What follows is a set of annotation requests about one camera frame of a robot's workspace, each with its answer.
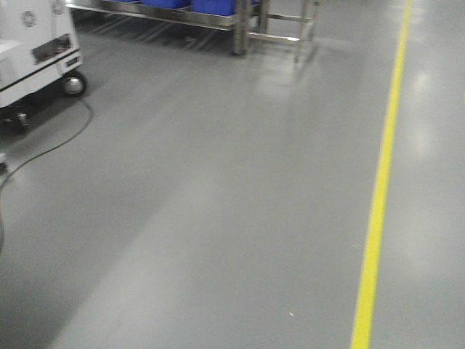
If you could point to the steel trolley with wheels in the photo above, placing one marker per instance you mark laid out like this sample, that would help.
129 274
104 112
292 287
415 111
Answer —
250 20

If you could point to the blue bins on trolley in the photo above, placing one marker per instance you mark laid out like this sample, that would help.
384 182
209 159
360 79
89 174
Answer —
213 7

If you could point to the white wheeled machine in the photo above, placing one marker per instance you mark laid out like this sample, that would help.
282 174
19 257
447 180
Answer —
39 47

